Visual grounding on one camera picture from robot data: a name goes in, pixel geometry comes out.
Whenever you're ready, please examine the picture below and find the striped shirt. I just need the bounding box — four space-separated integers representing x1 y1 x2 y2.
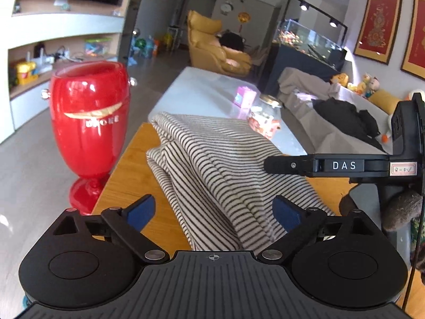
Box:
146 112 336 252

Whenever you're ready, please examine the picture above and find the grey sofa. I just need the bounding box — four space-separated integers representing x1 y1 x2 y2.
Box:
277 67 425 155

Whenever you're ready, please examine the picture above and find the orange wall ornament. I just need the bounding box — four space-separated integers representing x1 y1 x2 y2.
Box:
237 11 252 36

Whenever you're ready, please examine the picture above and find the glass jar with gold lid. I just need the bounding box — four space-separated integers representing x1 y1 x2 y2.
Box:
247 95 283 139

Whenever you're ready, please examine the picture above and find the yellow duck plush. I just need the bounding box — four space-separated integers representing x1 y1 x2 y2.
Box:
347 73 371 95

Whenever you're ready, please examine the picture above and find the white goose plush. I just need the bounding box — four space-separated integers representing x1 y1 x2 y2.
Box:
381 88 425 144

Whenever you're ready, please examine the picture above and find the black jacket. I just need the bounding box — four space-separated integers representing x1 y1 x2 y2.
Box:
312 98 384 150

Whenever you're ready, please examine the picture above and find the beige sofa blanket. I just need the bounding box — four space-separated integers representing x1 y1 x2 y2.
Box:
277 67 339 107

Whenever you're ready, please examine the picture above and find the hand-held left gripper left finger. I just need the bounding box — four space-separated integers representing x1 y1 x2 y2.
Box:
53 194 171 264

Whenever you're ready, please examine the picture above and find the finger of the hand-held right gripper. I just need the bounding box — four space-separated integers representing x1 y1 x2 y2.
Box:
264 154 315 177

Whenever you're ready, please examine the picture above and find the yellow toy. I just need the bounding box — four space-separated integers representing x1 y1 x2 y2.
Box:
15 61 39 86

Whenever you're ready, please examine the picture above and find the pink pig plush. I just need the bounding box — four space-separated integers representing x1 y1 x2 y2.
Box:
367 76 381 99

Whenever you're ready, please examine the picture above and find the black cable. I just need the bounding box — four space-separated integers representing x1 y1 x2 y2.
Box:
403 206 425 310

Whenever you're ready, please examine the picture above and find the white coffee table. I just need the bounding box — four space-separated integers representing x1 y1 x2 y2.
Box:
148 66 311 155

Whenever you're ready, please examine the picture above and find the pink box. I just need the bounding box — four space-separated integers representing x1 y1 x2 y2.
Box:
234 86 258 110

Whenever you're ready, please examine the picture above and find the person's right forearm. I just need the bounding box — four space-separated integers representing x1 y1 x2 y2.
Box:
382 191 424 232

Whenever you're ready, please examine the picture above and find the glass fish tank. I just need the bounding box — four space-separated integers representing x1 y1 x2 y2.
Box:
272 19 348 70

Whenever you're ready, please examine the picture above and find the black aquarium lamp frame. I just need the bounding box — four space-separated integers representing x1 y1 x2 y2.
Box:
287 0 349 51

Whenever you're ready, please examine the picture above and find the black bag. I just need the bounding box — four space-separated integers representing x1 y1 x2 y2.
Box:
219 31 247 51

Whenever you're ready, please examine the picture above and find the clear toy box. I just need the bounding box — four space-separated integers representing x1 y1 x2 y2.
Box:
84 37 112 56

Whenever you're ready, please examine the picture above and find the red framed picture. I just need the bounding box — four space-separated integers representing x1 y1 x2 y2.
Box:
353 0 403 66
400 0 425 81

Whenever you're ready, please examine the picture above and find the large water bottle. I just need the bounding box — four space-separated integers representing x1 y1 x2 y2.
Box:
144 35 157 57

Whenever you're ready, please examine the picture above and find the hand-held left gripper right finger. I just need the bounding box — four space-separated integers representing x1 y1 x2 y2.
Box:
257 195 376 263

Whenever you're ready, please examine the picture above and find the yellow cushion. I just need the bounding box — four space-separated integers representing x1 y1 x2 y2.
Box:
368 89 402 114

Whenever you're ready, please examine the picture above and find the yellow armchair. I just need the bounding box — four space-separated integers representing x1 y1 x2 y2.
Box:
187 9 252 77

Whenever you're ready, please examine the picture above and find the wall television cabinet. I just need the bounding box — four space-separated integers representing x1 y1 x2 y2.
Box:
0 0 141 134

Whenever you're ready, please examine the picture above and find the dark fish tank cabinet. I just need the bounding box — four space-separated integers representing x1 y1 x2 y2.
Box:
266 43 342 97

